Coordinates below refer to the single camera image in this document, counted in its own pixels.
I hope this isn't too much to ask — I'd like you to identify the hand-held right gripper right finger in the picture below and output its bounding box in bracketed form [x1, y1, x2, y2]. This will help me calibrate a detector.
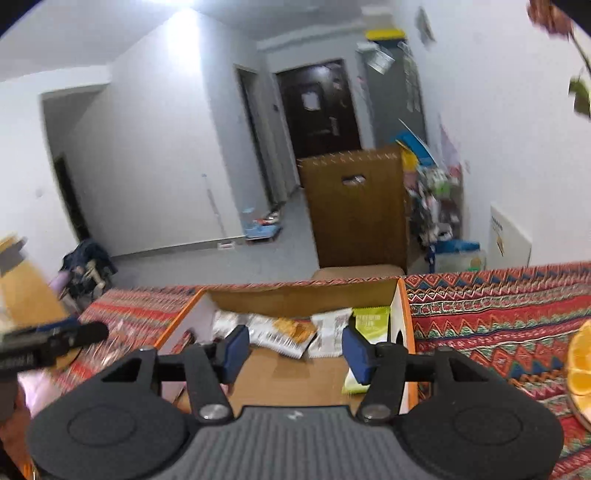
[342, 325, 492, 423]

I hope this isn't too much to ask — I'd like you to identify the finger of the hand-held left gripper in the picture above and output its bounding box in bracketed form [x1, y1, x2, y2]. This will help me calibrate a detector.
[32, 318, 81, 334]
[44, 322, 110, 365]

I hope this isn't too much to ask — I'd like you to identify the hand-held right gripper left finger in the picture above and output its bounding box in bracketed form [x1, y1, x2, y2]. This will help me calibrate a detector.
[99, 325, 252, 423]

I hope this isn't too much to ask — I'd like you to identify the white grey snack packet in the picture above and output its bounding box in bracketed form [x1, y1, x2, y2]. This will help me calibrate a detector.
[212, 310, 278, 344]

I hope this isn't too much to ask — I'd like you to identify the light green snack packet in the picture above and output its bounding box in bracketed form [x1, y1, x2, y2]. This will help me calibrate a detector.
[342, 307, 392, 395]

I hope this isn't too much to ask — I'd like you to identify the plain white snack packet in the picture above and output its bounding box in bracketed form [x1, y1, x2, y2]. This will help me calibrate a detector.
[307, 310, 354, 358]

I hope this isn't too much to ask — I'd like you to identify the orange cardboard box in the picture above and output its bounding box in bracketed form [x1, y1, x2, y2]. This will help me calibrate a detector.
[154, 277, 419, 416]

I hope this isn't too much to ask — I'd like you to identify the white snack packet orange picture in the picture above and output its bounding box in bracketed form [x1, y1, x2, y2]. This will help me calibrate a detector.
[249, 318, 319, 358]

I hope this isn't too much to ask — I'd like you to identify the yellow thermos jug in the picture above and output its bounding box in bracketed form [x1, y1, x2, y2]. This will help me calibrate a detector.
[0, 235, 70, 333]

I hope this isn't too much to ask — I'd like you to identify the dark backpack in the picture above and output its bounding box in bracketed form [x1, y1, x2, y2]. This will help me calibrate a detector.
[60, 240, 116, 296]

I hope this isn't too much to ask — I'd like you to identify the brown cardboard carton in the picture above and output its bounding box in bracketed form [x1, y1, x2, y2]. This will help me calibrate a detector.
[298, 144, 409, 273]

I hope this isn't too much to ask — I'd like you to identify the storage rack with bottles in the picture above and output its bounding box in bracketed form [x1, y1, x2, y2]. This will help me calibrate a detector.
[411, 161, 465, 245]

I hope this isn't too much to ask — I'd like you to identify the white flat board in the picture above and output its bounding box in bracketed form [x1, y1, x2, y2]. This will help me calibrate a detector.
[489, 202, 533, 269]

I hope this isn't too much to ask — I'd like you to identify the blue plastic board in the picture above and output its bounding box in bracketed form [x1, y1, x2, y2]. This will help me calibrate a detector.
[397, 119, 437, 167]

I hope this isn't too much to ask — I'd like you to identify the dark entrance door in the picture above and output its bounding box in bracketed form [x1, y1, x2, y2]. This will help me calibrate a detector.
[276, 59, 362, 160]

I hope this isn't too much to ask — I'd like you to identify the grey refrigerator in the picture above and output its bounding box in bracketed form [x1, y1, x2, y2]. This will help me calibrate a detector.
[360, 39, 428, 148]

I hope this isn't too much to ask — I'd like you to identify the folded hanging umbrella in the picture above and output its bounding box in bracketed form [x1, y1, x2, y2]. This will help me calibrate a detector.
[399, 41, 423, 112]

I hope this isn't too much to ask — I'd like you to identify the paper sheet on refrigerator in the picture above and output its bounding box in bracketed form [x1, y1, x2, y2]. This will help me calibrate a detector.
[367, 46, 395, 73]

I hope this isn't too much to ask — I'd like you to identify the yellow box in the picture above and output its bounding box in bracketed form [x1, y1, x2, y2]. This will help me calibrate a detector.
[364, 25, 404, 42]

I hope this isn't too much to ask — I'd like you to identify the purple flower wall sticker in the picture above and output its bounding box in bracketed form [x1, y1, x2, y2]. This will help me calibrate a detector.
[438, 120, 469, 171]

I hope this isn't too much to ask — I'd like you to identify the framed wall picture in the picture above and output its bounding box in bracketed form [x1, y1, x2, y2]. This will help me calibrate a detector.
[416, 7, 435, 44]

